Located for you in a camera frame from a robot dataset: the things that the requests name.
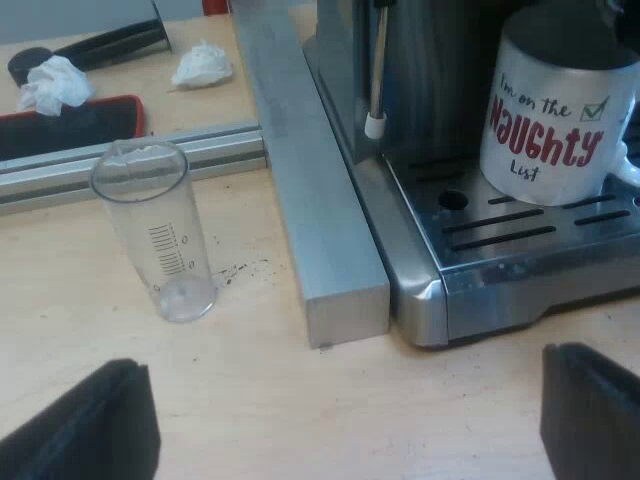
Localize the aluminium rail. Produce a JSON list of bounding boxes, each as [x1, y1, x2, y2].
[[0, 124, 267, 217]]

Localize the black case with red rim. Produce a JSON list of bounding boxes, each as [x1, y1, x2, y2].
[[0, 94, 147, 163]]

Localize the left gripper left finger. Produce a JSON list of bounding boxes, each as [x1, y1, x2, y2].
[[0, 358, 163, 480]]

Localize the metal block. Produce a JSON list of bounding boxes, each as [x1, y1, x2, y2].
[[231, 0, 392, 350]]

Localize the steel espresso machine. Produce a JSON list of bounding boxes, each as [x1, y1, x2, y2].
[[301, 0, 640, 350]]

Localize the black tool with round knob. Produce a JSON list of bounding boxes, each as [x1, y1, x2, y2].
[[6, 19, 174, 87]]

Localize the crumpled white tissue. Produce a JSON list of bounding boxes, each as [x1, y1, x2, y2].
[[16, 54, 95, 118], [170, 39, 235, 92]]

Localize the white mug with red and black print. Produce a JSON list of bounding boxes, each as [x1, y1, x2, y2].
[[478, 8, 640, 208]]

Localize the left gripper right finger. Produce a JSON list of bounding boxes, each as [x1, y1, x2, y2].
[[540, 341, 640, 480]]

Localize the clear measuring glass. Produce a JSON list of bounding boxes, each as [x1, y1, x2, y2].
[[89, 139, 220, 325]]

